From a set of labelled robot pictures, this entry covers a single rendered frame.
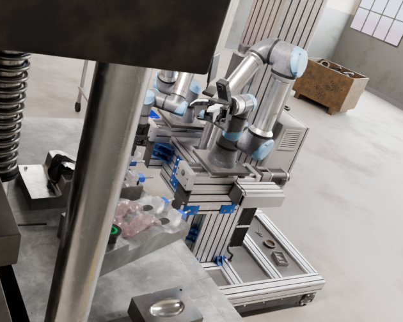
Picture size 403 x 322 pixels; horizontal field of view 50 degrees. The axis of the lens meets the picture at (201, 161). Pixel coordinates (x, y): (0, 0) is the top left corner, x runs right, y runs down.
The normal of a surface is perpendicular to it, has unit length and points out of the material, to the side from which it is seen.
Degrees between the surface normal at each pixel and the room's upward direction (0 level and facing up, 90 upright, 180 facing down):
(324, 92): 90
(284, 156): 90
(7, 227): 0
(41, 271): 0
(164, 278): 0
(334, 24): 90
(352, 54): 90
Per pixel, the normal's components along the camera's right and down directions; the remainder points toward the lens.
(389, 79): -0.85, -0.04
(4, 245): 0.52, 0.51
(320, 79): -0.61, 0.17
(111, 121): 0.08, 0.46
